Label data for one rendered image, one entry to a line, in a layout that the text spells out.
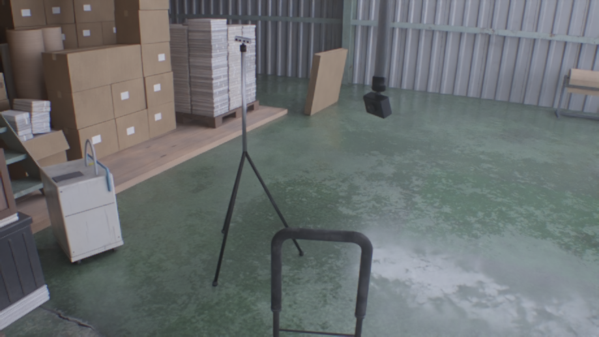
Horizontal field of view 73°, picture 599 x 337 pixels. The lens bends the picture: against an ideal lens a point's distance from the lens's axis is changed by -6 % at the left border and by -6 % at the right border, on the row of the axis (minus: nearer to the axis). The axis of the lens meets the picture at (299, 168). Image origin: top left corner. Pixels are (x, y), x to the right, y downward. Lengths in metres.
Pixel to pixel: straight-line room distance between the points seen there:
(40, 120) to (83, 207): 1.61
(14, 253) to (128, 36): 2.99
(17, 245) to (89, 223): 0.49
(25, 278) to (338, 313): 1.61
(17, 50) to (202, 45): 1.89
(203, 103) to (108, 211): 2.77
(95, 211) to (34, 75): 2.29
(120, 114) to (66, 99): 0.61
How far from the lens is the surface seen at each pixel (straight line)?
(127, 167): 4.14
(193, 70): 5.25
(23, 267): 2.50
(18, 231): 2.41
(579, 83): 7.67
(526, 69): 8.42
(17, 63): 4.76
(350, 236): 1.46
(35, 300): 2.61
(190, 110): 5.41
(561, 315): 2.70
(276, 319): 1.69
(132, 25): 4.81
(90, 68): 4.29
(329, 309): 2.33
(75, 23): 6.02
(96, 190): 2.69
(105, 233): 2.82
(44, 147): 4.11
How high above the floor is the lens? 1.48
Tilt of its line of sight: 21 degrees down
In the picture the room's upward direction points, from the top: 2 degrees clockwise
